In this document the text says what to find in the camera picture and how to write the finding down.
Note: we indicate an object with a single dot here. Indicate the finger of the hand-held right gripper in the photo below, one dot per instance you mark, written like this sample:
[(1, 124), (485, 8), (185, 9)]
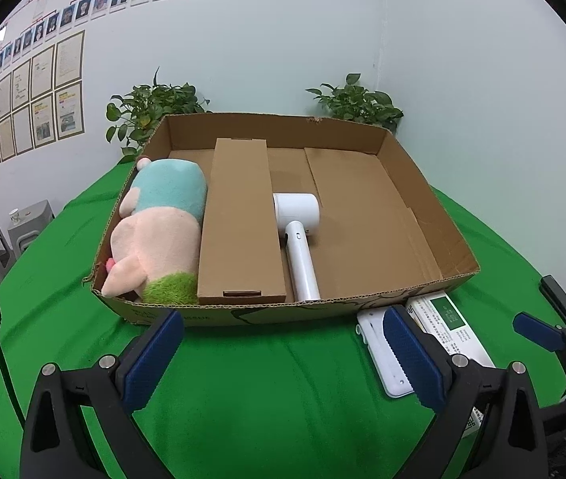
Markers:
[(537, 329), (559, 302)]

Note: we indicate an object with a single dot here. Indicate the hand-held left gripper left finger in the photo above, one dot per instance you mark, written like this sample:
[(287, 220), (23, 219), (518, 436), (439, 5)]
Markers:
[(153, 359)]

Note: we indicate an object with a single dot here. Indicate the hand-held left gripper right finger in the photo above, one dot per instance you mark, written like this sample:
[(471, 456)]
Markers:
[(415, 359)]

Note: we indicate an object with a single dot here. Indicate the pink and teal plush toy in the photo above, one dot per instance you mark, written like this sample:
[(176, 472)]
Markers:
[(163, 229)]

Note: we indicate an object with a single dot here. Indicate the cardboard tray box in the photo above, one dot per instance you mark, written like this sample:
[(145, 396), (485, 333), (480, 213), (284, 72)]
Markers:
[(362, 219)]

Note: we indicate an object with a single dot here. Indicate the white hair dryer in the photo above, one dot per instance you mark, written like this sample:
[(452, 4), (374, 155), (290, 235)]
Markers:
[(302, 259)]

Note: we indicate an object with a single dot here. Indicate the long brown cardboard box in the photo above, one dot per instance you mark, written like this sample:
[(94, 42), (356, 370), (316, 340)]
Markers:
[(240, 219)]

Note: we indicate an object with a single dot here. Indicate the white flat plastic device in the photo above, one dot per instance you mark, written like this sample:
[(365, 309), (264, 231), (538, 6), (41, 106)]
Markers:
[(377, 344)]

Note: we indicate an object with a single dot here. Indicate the white and green medicine box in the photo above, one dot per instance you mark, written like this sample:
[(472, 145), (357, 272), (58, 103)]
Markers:
[(442, 317)]

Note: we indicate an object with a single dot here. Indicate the green tablecloth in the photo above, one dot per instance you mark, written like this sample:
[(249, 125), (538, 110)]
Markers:
[(263, 399)]

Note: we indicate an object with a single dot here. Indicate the white paper cup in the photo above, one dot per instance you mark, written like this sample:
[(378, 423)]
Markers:
[(14, 215)]

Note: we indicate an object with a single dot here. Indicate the bushy potted green plant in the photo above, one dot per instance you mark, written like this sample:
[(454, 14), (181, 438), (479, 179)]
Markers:
[(158, 105)]

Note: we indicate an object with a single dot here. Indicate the tall potted green plant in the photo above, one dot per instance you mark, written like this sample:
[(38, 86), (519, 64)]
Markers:
[(357, 105)]

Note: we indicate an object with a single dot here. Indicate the wall of framed certificates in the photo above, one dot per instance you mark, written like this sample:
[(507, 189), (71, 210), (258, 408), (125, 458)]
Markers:
[(38, 100)]

